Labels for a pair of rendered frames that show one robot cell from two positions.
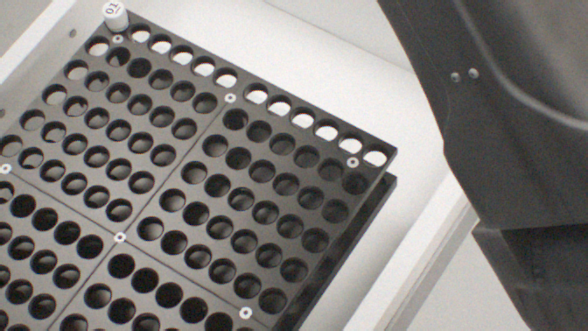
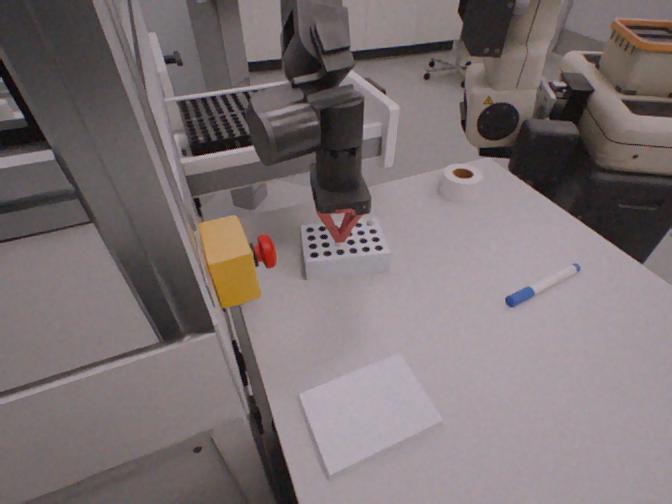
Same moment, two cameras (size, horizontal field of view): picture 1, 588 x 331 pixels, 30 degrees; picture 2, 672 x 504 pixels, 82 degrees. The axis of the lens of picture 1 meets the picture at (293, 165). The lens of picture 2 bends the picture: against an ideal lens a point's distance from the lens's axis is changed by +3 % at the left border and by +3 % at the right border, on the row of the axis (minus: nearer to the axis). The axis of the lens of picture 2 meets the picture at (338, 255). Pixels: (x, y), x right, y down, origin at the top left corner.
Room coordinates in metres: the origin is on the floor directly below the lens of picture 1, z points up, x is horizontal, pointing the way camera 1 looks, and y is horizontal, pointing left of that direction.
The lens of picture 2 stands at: (-0.27, -0.34, 1.17)
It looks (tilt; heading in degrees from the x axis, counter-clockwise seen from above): 43 degrees down; 26
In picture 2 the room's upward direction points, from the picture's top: straight up
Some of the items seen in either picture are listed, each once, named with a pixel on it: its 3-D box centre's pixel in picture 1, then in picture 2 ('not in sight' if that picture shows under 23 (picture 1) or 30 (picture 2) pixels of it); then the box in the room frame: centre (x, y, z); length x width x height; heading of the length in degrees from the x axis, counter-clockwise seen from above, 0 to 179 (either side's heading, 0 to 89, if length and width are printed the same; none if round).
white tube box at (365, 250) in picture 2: not in sight; (343, 247); (0.12, -0.15, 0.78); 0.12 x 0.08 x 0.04; 125
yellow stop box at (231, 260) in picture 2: not in sight; (232, 260); (-0.04, -0.10, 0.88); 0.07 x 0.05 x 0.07; 49
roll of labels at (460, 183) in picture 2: not in sight; (460, 182); (0.38, -0.27, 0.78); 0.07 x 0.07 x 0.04
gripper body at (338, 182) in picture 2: not in sight; (338, 167); (0.11, -0.15, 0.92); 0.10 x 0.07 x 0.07; 36
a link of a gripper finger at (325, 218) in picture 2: not in sight; (338, 210); (0.12, -0.15, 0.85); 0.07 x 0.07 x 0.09; 36
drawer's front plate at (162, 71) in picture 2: not in sight; (164, 76); (0.36, 0.40, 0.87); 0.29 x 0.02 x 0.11; 49
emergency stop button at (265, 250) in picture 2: not in sight; (261, 252); (-0.02, -0.12, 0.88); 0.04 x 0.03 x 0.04; 49
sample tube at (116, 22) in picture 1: (122, 34); not in sight; (0.38, 0.08, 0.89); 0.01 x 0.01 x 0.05
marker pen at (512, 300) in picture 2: not in sight; (544, 283); (0.19, -0.43, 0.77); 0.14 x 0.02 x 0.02; 145
